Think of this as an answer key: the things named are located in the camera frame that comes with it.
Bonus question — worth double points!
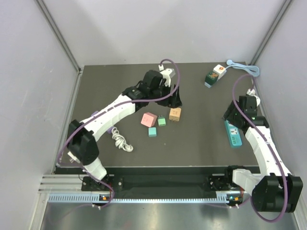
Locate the aluminium frame rail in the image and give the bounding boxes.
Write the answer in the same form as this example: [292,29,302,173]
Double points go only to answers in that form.
[38,174,83,193]

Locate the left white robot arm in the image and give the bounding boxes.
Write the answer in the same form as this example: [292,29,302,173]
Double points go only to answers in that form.
[66,68,182,190]

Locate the slotted cable duct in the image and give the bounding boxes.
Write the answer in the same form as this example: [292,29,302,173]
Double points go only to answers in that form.
[48,193,239,204]

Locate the pink charger plug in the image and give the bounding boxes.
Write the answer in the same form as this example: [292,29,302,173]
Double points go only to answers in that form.
[141,112,157,127]

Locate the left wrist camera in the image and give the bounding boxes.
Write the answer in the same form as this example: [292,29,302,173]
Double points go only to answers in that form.
[158,64,175,87]

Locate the dark green printed plug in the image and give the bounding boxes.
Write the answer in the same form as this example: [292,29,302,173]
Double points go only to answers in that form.
[205,71,218,87]

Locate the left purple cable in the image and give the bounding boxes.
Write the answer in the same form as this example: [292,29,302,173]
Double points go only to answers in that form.
[57,58,181,209]

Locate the green charger plug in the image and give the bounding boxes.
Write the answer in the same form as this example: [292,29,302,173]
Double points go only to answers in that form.
[157,116,166,127]

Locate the purple power strip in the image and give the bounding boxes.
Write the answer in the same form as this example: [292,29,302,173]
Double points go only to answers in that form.
[91,111,114,134]

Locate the teal power strip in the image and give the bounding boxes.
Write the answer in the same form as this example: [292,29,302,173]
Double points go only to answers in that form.
[224,120,242,148]

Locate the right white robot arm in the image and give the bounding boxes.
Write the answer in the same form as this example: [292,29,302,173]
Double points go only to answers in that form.
[223,95,303,213]

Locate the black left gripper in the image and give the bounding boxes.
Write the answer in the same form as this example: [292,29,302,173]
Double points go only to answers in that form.
[149,81,182,109]

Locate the white tiger cube plug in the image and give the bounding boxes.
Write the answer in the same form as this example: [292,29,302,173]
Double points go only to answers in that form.
[213,64,227,79]

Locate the light blue cable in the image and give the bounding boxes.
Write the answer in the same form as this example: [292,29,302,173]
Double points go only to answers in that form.
[226,59,260,78]

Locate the white cube socket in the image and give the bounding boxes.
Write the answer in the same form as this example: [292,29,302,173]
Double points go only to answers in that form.
[68,151,78,163]

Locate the white light-blue power strip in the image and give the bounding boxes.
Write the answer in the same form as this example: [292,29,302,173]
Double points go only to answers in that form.
[204,64,227,89]

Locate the orange wooden cube plug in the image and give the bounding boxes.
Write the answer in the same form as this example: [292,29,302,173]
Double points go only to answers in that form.
[169,107,181,122]

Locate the teal charger plug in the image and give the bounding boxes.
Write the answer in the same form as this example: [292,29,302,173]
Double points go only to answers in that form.
[148,127,157,137]

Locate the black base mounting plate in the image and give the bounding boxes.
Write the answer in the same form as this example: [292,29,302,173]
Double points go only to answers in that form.
[81,173,240,192]

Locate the white strip cable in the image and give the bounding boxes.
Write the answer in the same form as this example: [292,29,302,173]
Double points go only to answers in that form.
[111,126,134,152]

